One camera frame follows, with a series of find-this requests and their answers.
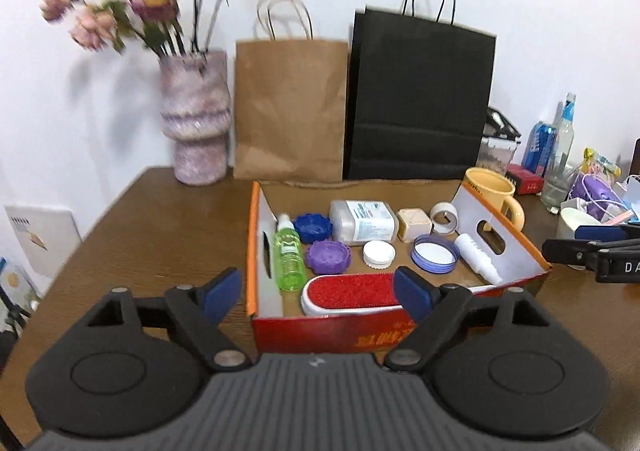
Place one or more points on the red flat box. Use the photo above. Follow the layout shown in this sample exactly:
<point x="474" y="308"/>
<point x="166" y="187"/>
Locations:
<point x="524" y="182"/>

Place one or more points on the colourful snack packet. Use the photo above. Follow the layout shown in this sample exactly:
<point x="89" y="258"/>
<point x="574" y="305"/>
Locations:
<point x="600" y="163"/>

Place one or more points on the brown paper bag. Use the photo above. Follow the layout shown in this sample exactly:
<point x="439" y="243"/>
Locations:
<point x="290" y="116"/>

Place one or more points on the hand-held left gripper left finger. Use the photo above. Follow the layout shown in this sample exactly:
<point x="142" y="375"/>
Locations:
<point x="222" y="293"/>

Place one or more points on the clear container black clip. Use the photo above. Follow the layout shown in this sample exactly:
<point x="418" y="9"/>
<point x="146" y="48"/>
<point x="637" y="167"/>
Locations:
<point x="497" y="146"/>

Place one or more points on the red cardboard box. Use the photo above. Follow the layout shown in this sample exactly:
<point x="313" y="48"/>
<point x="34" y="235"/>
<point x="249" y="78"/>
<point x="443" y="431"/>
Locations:
<point x="310" y="336"/>

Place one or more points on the red white lint brush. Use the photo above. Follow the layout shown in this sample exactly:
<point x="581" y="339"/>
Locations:
<point x="350" y="293"/>

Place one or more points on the clear plastic container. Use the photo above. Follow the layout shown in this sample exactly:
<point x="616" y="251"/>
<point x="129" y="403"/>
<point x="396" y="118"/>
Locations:
<point x="362" y="223"/>

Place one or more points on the white tape roll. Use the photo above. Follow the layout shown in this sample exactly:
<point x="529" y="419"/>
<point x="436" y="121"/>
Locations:
<point x="435" y="218"/>

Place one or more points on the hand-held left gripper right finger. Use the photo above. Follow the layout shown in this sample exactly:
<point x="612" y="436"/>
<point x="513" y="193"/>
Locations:
<point x="412" y="293"/>

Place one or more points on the blue drink can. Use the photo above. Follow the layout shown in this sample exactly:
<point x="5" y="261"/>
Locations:
<point x="539" y="148"/>

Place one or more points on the glass cup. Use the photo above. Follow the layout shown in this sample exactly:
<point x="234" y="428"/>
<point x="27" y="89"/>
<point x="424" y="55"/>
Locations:
<point x="556" y="191"/>

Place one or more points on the pink textured vase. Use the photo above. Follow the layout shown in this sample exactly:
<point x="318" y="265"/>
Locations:
<point x="195" y="121"/>

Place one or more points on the white jar lid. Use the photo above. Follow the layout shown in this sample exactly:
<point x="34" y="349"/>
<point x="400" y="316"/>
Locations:
<point x="379" y="253"/>

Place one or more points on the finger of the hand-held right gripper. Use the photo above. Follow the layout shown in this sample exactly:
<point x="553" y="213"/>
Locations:
<point x="570" y="251"/>
<point x="595" y="232"/>

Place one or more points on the purple ridged lid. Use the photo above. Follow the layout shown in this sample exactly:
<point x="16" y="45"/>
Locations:
<point x="328" y="257"/>

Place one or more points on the clear glass bottle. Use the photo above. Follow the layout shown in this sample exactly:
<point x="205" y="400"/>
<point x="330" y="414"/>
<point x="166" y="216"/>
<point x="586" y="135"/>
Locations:
<point x="565" y="131"/>

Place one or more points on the blue rimmed lid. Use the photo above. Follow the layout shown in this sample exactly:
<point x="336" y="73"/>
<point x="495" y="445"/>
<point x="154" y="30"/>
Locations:
<point x="417" y="263"/>

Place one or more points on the dark wooden chair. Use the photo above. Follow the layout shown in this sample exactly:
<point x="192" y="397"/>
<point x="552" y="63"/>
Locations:
<point x="637" y="156"/>

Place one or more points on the small white spray bottle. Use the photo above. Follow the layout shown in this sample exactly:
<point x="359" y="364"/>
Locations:
<point x="475" y="256"/>

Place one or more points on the purple device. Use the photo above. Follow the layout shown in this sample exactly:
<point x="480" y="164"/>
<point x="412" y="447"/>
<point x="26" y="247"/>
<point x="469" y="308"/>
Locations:
<point x="595" y="191"/>

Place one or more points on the black paper bag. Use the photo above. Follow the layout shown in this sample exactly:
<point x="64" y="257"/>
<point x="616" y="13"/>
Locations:
<point x="420" y="101"/>

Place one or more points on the green spray bottle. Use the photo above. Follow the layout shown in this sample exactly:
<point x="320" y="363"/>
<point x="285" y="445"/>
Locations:
<point x="290" y="256"/>

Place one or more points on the blue ridged lid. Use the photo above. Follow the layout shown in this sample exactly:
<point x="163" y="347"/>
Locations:
<point x="312" y="228"/>

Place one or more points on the cream square box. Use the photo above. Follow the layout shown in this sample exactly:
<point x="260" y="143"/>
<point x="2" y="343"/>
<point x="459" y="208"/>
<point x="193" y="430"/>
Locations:
<point x="413" y="224"/>

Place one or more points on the yellow mug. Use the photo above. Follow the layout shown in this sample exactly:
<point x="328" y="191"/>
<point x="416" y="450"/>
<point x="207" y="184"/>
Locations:
<point x="492" y="186"/>

